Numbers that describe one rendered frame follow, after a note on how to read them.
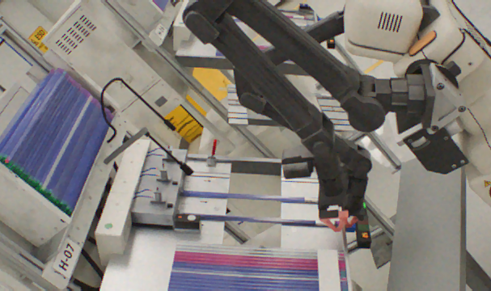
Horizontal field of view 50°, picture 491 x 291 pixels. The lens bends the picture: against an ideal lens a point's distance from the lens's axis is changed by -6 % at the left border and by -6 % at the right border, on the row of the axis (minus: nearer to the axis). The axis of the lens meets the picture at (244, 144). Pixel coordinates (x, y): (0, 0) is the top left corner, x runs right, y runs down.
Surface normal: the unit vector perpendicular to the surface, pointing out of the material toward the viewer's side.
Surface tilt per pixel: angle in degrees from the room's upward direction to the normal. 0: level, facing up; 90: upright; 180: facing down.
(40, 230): 90
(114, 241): 90
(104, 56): 90
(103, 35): 90
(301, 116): 80
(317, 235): 43
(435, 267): 0
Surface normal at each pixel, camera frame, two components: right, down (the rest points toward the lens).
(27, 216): -0.05, 0.58
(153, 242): 0.03, -0.81
